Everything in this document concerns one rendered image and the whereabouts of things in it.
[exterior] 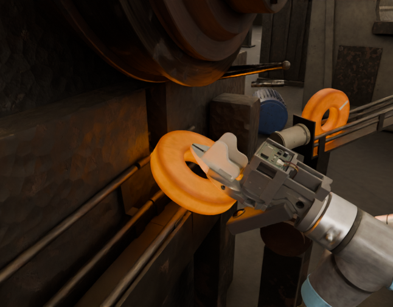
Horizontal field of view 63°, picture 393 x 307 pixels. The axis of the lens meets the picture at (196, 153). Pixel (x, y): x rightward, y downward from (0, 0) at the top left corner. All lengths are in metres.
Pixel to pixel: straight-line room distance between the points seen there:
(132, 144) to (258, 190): 0.20
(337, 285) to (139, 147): 0.36
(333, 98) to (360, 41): 2.21
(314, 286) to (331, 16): 2.76
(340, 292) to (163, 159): 0.32
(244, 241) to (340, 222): 1.09
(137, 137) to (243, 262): 1.03
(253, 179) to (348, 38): 2.73
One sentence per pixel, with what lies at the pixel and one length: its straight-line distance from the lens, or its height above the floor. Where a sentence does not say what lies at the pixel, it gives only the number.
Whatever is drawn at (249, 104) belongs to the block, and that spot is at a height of 0.80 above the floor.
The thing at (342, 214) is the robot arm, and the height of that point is 0.73.
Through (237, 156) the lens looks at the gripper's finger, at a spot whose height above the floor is 0.76.
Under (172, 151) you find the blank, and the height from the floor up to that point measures 0.78.
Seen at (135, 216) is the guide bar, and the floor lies 0.70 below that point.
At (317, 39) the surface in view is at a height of 0.72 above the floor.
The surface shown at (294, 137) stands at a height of 0.68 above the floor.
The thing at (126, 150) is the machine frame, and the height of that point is 0.79.
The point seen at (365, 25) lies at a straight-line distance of 3.11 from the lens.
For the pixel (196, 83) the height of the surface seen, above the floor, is 0.89.
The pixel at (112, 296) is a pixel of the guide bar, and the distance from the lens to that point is 0.38.
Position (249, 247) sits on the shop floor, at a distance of 1.52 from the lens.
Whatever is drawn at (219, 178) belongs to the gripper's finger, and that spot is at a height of 0.75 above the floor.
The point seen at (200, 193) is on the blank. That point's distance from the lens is 0.46.
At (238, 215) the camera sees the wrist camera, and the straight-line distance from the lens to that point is 0.53.
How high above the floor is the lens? 0.98
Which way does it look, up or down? 25 degrees down
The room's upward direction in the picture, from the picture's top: straight up
